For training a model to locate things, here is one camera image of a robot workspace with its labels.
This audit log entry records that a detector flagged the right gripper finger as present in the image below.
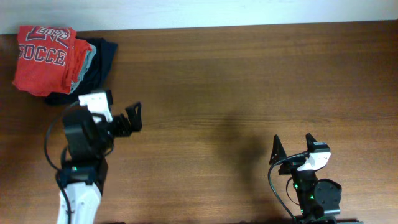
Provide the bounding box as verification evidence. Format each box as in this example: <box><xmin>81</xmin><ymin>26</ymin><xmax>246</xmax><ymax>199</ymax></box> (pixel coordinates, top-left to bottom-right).
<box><xmin>305</xmin><ymin>133</ymin><xmax>317</xmax><ymax>152</ymax></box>
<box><xmin>269</xmin><ymin>134</ymin><xmax>287</xmax><ymax>165</ymax></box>

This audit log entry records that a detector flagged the orange-red t-shirt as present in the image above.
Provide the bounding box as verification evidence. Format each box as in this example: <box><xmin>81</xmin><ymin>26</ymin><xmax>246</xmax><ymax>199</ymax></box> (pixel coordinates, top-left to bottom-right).
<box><xmin>12</xmin><ymin>26</ymin><xmax>76</xmax><ymax>96</ymax></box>

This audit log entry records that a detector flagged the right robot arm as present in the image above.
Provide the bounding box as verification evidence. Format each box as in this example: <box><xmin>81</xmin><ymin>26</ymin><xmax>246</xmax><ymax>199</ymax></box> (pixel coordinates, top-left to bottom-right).
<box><xmin>267</xmin><ymin>133</ymin><xmax>361</xmax><ymax>224</ymax></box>

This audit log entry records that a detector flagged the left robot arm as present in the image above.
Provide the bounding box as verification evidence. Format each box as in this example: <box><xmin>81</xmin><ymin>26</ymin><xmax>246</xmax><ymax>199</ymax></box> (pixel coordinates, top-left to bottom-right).
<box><xmin>56</xmin><ymin>91</ymin><xmax>142</xmax><ymax>224</ymax></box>

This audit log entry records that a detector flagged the folded dark navy garment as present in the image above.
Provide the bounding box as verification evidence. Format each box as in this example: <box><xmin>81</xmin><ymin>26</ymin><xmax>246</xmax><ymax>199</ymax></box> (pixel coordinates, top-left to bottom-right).
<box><xmin>44</xmin><ymin>37</ymin><xmax>118</xmax><ymax>106</ymax></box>

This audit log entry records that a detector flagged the folded grey shirt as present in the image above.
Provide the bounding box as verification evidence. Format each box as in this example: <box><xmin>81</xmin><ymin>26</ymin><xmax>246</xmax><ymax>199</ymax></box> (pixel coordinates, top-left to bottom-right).
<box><xmin>70</xmin><ymin>44</ymin><xmax>96</xmax><ymax>94</ymax></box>

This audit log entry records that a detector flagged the folded red-orange shirt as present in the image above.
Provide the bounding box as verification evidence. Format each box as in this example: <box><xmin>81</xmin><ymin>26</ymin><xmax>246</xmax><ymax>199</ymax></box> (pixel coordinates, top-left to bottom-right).
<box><xmin>65</xmin><ymin>39</ymin><xmax>93</xmax><ymax>94</ymax></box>

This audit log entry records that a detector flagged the right black cable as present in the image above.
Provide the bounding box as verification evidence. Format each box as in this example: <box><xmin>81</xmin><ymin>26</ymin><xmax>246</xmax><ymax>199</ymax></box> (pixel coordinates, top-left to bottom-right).
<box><xmin>267</xmin><ymin>151</ymin><xmax>310</xmax><ymax>224</ymax></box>

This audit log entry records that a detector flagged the black cable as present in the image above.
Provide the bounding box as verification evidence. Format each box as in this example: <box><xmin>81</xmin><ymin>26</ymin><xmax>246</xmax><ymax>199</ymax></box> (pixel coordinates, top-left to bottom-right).
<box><xmin>267</xmin><ymin>151</ymin><xmax>310</xmax><ymax>224</ymax></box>
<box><xmin>43</xmin><ymin>101</ymin><xmax>114</xmax><ymax>224</ymax></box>

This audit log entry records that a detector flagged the left black cable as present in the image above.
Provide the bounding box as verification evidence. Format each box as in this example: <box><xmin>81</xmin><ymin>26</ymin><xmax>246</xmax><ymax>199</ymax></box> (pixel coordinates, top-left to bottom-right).
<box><xmin>43</xmin><ymin>101</ymin><xmax>114</xmax><ymax>224</ymax></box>

